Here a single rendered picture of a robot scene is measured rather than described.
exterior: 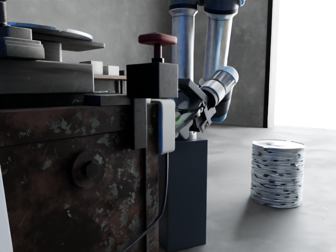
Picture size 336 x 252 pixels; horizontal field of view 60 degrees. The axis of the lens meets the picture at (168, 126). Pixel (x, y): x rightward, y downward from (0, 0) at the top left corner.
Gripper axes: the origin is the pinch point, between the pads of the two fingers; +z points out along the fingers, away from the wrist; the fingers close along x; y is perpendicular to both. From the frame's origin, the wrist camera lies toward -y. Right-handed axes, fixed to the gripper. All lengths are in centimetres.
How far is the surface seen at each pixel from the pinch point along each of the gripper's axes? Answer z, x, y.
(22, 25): 15.7, 11.6, -36.1
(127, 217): 23.4, -1.8, 7.7
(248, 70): -389, 184, 173
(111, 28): -282, 354, 32
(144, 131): 10.2, -3.7, -7.3
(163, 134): 5.6, -3.7, -2.9
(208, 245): -7, 12, 67
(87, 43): -0.1, 17.0, -26.1
